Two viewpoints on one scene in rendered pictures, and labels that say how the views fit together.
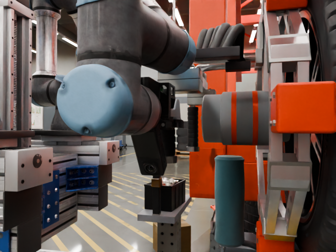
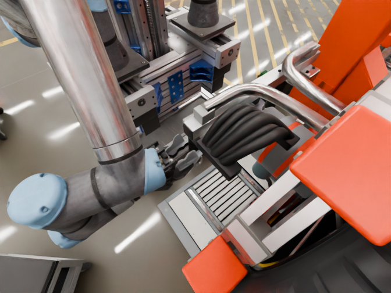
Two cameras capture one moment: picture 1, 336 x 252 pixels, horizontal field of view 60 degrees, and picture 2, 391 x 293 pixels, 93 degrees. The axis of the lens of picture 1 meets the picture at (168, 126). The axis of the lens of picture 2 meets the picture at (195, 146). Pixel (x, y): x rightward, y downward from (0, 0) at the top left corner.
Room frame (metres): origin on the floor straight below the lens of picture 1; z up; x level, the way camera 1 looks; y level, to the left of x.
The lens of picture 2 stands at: (0.42, -0.16, 1.26)
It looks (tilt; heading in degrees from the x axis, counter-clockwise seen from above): 58 degrees down; 38
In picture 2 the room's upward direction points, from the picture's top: straight up
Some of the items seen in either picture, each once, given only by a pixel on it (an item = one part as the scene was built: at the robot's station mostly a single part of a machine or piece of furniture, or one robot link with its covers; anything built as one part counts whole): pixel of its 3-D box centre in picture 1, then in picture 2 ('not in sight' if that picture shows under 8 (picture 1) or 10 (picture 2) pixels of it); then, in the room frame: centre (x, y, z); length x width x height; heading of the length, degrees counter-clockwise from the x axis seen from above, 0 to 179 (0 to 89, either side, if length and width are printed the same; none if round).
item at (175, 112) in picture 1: (176, 113); (191, 156); (0.59, -0.02, 0.85); 0.09 x 0.03 x 0.06; 158
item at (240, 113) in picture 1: (244, 118); (286, 150); (0.76, -0.20, 0.85); 0.21 x 0.14 x 0.14; 76
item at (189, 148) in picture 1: (192, 127); (275, 93); (0.96, -0.08, 0.83); 0.04 x 0.04 x 0.16
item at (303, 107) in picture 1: (298, 109); (213, 269); (0.43, -0.20, 0.85); 0.09 x 0.08 x 0.07; 166
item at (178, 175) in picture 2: (170, 123); (176, 170); (0.55, -0.01, 0.83); 0.09 x 0.05 x 0.02; 158
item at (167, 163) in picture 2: (148, 107); (149, 171); (0.50, 0.03, 0.86); 0.12 x 0.08 x 0.09; 167
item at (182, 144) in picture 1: (176, 138); not in sight; (9.61, -0.27, 0.55); 1.40 x 0.80 x 1.09; 77
